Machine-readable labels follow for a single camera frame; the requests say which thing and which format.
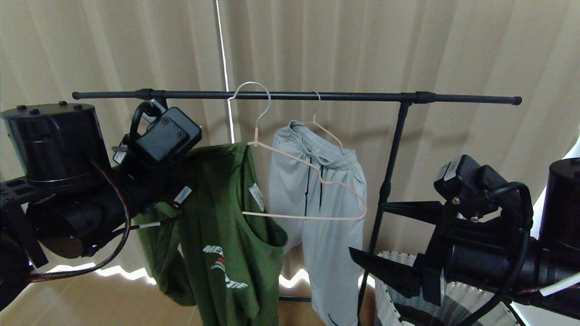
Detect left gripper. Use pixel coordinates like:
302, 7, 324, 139
27, 168, 195, 259

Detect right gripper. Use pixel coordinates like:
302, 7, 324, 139
349, 201, 540, 306

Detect pale grey shorts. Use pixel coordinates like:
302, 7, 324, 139
269, 120, 367, 326

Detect pink clothes hanger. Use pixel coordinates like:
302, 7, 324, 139
229, 81, 368, 222
299, 92, 346, 155

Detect green garment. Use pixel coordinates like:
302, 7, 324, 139
135, 142, 288, 326

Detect white laundry basket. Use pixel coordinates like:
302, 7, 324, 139
374, 251, 522, 326

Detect black clothes rack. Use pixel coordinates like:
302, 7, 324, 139
72, 88, 522, 326

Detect beige curtain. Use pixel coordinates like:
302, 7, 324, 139
0, 0, 580, 290

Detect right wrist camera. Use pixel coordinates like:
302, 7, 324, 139
434, 155, 533, 222

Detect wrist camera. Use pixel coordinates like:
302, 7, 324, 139
129, 101, 203, 166
434, 155, 533, 222

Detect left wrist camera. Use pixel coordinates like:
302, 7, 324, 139
129, 101, 203, 166

